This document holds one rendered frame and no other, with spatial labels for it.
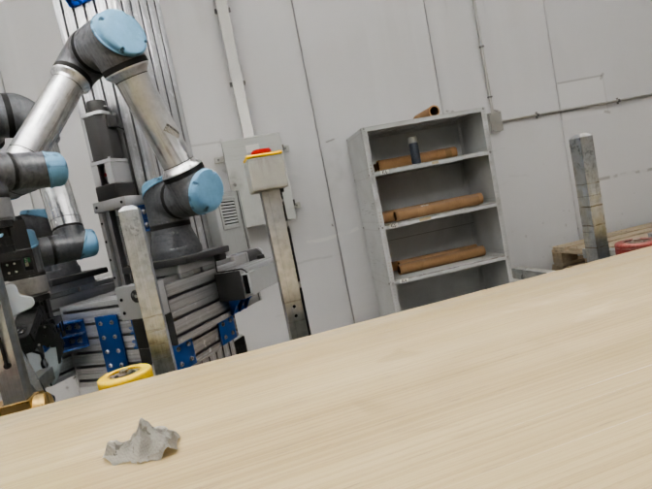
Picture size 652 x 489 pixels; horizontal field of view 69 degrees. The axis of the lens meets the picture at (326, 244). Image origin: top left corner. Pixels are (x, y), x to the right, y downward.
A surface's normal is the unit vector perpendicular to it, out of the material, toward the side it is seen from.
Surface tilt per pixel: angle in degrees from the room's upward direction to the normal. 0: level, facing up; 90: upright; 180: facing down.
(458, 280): 90
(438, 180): 90
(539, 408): 0
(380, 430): 0
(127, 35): 83
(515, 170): 90
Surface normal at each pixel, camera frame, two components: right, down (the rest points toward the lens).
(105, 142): 0.42, 0.00
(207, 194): 0.85, 0.00
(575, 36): 0.18, 0.05
